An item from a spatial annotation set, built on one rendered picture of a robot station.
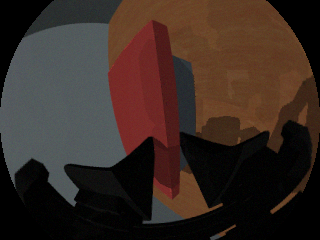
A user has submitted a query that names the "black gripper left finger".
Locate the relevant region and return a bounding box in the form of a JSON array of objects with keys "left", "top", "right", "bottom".
[{"left": 64, "top": 136, "right": 155, "bottom": 221}]

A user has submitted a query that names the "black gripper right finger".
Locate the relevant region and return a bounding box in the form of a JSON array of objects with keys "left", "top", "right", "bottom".
[{"left": 179, "top": 131, "right": 269, "bottom": 208}]

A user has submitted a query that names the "dark red lid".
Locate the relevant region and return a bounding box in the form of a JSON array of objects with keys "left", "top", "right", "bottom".
[{"left": 108, "top": 19, "right": 180, "bottom": 199}]

